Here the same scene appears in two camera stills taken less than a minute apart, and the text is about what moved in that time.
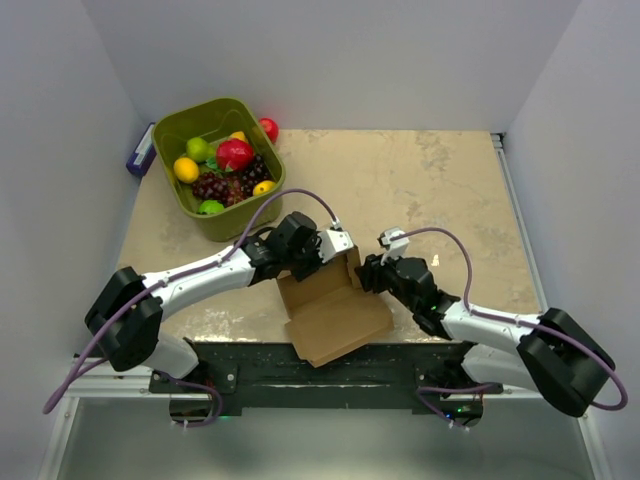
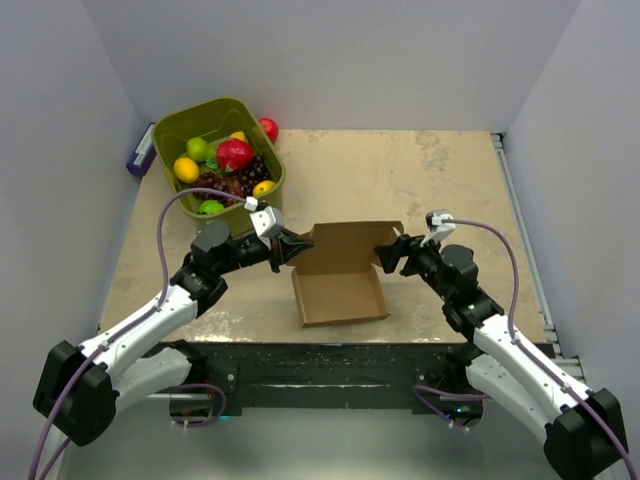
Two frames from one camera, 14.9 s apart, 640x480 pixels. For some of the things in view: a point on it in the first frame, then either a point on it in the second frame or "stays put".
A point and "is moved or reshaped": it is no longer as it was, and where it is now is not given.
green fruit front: [210, 207] stays put
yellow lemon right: [264, 187] stays put
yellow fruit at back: [238, 135] stays put
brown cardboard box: [330, 312] is moved or reshaped
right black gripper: [367, 274] to [389, 255]
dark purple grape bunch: [230, 188] stays put
